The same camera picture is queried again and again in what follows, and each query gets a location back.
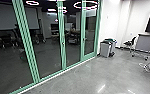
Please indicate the green framed glass door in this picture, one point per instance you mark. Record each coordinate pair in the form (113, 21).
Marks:
(82, 33)

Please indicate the grey trash bin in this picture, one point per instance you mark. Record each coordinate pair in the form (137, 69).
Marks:
(112, 45)
(105, 49)

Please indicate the white projector screen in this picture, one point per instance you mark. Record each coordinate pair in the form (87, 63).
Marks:
(4, 16)

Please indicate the black wall monitor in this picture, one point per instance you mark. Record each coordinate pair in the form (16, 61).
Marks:
(54, 27)

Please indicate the green door frame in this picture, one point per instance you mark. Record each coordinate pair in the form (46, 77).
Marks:
(26, 40)

